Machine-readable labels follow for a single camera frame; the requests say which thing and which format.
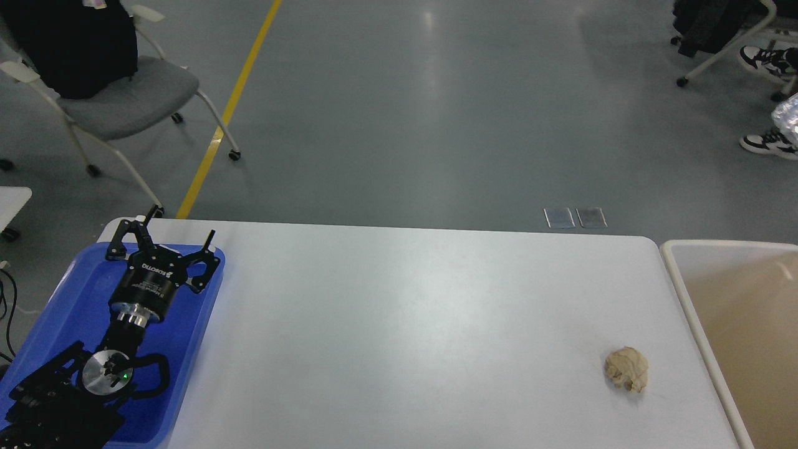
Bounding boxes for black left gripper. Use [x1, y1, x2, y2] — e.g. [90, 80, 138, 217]
[105, 218, 221, 324]

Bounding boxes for aluminium foil tray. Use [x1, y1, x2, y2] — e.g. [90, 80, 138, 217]
[771, 93, 798, 146]

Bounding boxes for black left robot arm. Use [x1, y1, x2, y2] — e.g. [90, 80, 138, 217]
[2, 216, 224, 448]

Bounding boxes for blue plastic tray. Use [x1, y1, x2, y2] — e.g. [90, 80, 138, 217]
[2, 243, 226, 448]

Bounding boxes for white side table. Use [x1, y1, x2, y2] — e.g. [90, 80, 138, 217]
[1, 186, 32, 242]

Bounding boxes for grey office chair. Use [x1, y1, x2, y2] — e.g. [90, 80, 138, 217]
[2, 5, 241, 217]

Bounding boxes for black jacket on chair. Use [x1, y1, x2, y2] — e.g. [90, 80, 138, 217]
[2, 1, 138, 99]

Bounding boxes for left floor plate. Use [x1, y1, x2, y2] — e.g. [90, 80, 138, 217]
[544, 208, 575, 228]

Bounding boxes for floor plate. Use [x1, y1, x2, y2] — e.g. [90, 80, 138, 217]
[576, 207, 608, 228]
[544, 208, 575, 228]

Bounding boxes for right floor plate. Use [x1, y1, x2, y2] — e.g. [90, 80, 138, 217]
[576, 207, 608, 228]

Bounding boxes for crumpled brown paper ball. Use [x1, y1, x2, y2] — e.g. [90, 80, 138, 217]
[604, 346, 650, 394]

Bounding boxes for beige plastic bin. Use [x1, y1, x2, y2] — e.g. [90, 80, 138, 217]
[660, 239, 797, 448]

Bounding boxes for black white sneaker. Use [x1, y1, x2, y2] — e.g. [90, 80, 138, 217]
[738, 46, 797, 80]
[739, 128, 797, 161]

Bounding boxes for black floor cables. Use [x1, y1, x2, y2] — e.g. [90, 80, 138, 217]
[0, 268, 21, 362]

